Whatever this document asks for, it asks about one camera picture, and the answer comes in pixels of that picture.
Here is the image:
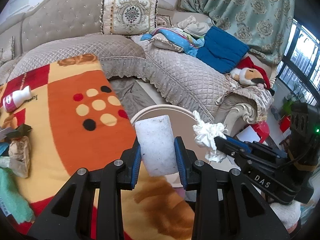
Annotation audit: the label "white tissue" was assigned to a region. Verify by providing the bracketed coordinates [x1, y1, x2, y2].
[193, 111, 227, 163]

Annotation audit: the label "white foam block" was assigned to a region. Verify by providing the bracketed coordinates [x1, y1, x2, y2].
[135, 115, 178, 177]

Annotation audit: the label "beige paper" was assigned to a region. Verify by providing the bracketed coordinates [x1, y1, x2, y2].
[8, 136, 31, 178]

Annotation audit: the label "blue snack bag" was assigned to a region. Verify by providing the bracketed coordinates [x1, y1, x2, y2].
[0, 142, 10, 155]

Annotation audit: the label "round white trash bin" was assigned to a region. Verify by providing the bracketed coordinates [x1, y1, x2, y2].
[130, 104, 241, 203]

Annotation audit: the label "white gloved right hand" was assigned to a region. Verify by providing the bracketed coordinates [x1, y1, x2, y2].
[270, 200, 301, 232]

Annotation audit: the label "red plastic stool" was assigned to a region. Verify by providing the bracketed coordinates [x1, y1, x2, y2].
[236, 121, 270, 143]

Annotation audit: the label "teal green towel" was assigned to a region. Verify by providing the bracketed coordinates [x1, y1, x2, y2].
[1, 168, 35, 224]

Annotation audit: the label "santa plush toy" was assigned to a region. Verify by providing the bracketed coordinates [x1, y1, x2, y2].
[230, 56, 275, 96]

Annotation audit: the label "clear plastic bag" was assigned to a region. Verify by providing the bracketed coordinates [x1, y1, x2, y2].
[0, 156, 10, 168]

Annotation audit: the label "orange red patterned blanket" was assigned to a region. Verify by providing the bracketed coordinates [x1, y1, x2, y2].
[1, 54, 136, 239]

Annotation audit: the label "dark green paper packet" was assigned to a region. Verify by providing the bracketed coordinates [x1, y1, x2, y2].
[6, 124, 32, 139]

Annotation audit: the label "blue folded blanket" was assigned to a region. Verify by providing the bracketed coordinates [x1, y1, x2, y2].
[196, 27, 249, 74]

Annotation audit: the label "long white toothpaste box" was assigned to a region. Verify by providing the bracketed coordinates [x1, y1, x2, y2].
[0, 127, 13, 140]

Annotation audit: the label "colourful striped cloth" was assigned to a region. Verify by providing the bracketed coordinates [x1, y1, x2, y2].
[140, 27, 204, 57]

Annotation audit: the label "beige tufted sofa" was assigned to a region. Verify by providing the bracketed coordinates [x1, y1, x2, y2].
[1, 0, 273, 134]

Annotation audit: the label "pink white yogurt bottle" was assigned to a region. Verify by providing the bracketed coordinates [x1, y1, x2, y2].
[2, 86, 32, 113]

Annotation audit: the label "beige crumpled clothes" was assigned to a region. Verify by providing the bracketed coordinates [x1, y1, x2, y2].
[175, 16, 211, 38]

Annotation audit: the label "green patterned curtain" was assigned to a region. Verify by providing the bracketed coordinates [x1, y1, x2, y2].
[176, 0, 295, 67]

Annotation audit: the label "small sofa cushion left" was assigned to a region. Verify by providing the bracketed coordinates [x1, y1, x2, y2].
[0, 36, 15, 66]

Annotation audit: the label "ornate embroidered cushion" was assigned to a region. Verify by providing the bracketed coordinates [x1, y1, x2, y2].
[100, 0, 158, 36]

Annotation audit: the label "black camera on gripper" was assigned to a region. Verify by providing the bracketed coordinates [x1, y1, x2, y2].
[288, 102, 319, 172]

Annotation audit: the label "window with black frame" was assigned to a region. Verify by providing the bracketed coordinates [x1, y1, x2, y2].
[277, 20, 319, 106]

